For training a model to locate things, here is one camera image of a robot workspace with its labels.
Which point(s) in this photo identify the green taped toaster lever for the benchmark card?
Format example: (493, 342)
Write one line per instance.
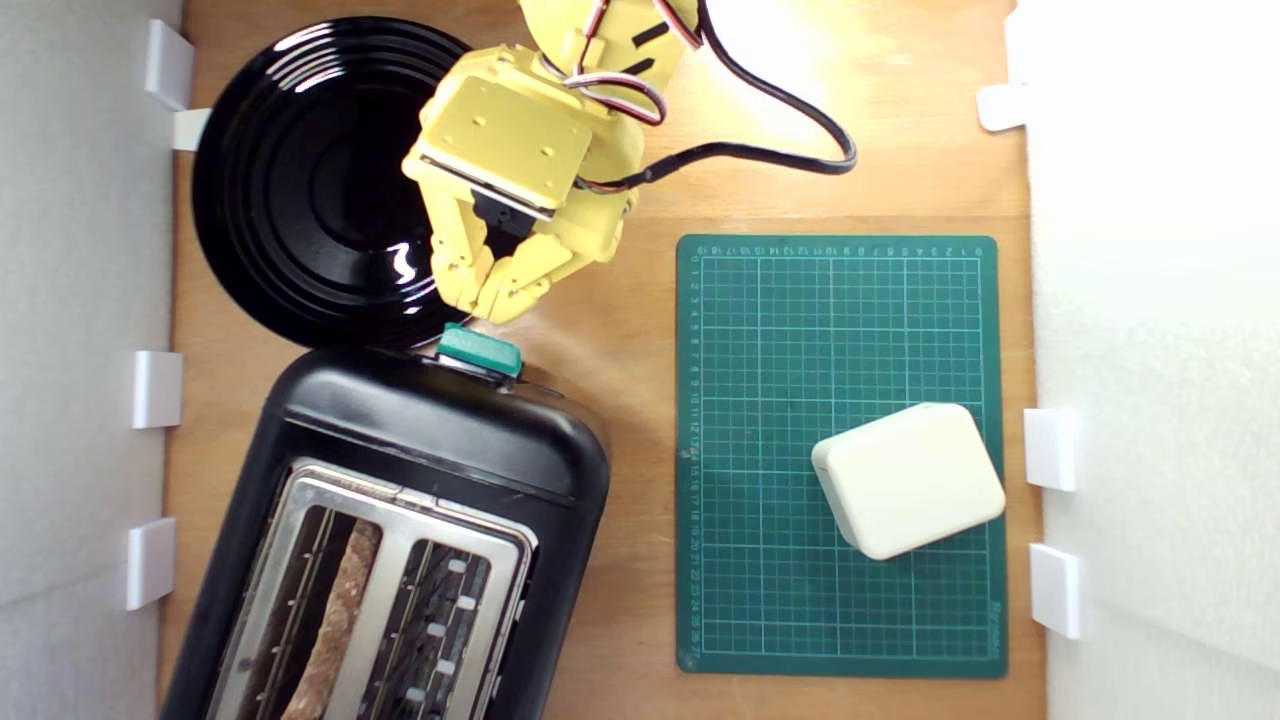
(480, 350)

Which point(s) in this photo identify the black two-slot toaster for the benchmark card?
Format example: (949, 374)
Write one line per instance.
(420, 430)

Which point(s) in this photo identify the black plate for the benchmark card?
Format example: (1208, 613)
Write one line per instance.
(300, 190)

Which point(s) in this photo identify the green cutting mat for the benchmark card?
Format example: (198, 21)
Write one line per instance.
(760, 560)

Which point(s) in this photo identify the brown bread slice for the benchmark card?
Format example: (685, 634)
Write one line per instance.
(335, 620)

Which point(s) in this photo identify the white block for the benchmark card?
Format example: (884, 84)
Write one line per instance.
(910, 480)

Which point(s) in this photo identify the small white wall clip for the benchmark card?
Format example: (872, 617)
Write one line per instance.
(1055, 590)
(1002, 107)
(190, 128)
(151, 563)
(1050, 448)
(158, 390)
(168, 65)

